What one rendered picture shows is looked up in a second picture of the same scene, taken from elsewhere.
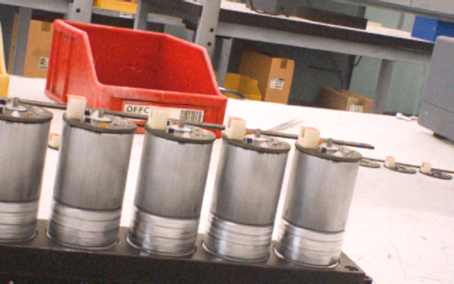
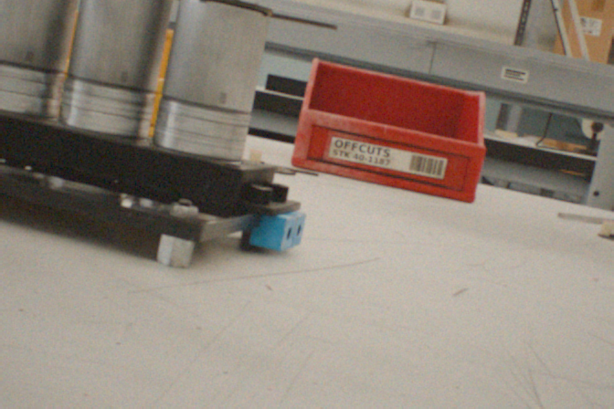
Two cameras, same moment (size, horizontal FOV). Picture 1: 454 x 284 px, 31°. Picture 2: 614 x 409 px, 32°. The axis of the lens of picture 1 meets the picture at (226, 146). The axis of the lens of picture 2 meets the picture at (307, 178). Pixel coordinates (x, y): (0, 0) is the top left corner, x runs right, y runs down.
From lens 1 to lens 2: 0.23 m
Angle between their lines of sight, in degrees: 32
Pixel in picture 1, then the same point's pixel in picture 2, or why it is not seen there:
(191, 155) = not seen: outside the picture
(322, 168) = (188, 10)
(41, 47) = not seen: hidden behind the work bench
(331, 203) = (197, 61)
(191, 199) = (22, 39)
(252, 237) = (91, 99)
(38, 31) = not seen: hidden behind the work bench
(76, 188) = not seen: outside the picture
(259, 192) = (101, 36)
